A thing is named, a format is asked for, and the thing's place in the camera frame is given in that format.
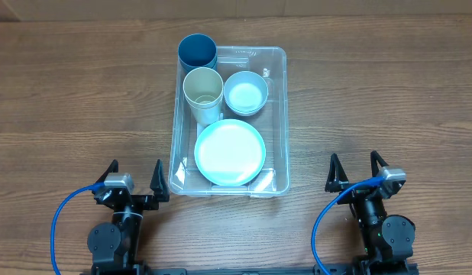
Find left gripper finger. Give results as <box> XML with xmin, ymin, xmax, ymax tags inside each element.
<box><xmin>150</xmin><ymin>159</ymin><xmax>170</xmax><ymax>202</ymax></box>
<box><xmin>96</xmin><ymin>160</ymin><xmax>118</xmax><ymax>183</ymax></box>

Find light blue plate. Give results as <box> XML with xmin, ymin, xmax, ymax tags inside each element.
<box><xmin>194</xmin><ymin>119</ymin><xmax>267</xmax><ymax>186</ymax></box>

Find cream cup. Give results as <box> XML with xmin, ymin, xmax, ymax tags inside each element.
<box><xmin>189</xmin><ymin>100</ymin><xmax>222</xmax><ymax>127</ymax></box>
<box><xmin>183</xmin><ymin>67</ymin><xmax>224</xmax><ymax>109</ymax></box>

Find grey bowl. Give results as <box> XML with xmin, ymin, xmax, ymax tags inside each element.
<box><xmin>224</xmin><ymin>71</ymin><xmax>269</xmax><ymax>111</ymax></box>

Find blue cup top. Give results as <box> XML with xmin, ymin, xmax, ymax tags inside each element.
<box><xmin>177</xmin><ymin>34</ymin><xmax>218</xmax><ymax>67</ymax></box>

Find blue cup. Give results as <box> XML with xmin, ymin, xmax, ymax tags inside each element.
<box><xmin>179</xmin><ymin>61</ymin><xmax>217</xmax><ymax>73</ymax></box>
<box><xmin>177</xmin><ymin>34</ymin><xmax>218</xmax><ymax>67</ymax></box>

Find light blue bowl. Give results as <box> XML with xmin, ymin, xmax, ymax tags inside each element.
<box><xmin>226</xmin><ymin>103</ymin><xmax>265</xmax><ymax>117</ymax></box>

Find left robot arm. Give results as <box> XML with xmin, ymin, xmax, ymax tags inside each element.
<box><xmin>87</xmin><ymin>160</ymin><xmax>170</xmax><ymax>275</ymax></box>

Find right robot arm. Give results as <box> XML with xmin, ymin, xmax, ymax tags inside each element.
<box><xmin>325</xmin><ymin>150</ymin><xmax>419</xmax><ymax>274</ymax></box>

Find clear plastic storage bin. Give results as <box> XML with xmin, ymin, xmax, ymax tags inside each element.
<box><xmin>167</xmin><ymin>46</ymin><xmax>290</xmax><ymax>197</ymax></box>

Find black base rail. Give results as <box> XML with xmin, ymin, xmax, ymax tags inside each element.
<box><xmin>149</xmin><ymin>264</ymin><xmax>419</xmax><ymax>275</ymax></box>

